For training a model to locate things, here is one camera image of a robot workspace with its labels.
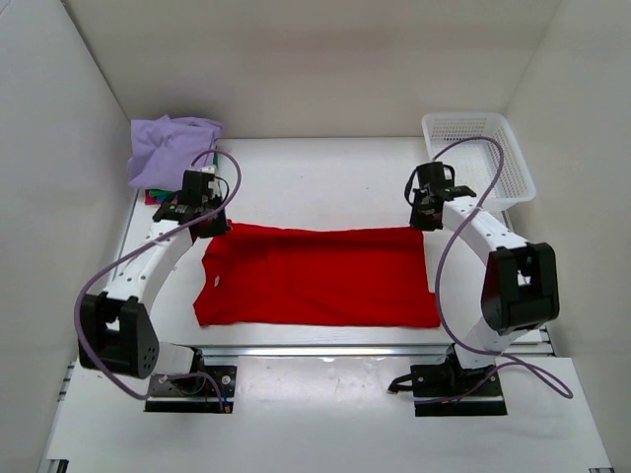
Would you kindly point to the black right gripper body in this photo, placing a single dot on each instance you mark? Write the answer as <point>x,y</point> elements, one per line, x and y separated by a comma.
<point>418,220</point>

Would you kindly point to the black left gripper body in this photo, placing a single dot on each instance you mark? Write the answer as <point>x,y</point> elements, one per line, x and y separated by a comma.
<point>218,225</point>

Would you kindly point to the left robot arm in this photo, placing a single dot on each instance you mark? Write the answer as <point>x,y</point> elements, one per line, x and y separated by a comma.
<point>116,322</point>

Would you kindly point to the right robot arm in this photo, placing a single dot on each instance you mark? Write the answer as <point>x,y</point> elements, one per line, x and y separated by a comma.
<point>520,287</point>

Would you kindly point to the white plastic basket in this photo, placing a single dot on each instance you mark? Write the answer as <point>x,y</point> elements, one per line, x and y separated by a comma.
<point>468,141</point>

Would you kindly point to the lilac folded t-shirt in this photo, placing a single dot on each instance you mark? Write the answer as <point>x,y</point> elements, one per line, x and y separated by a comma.
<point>164,148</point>

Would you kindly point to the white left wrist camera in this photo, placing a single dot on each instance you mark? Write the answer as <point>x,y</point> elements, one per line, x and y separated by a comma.
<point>209,177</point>

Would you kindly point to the aluminium table rail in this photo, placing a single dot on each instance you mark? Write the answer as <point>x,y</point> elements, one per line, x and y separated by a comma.
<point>325,351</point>

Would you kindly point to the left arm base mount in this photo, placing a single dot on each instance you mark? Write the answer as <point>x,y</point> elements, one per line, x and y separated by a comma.
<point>196,395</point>

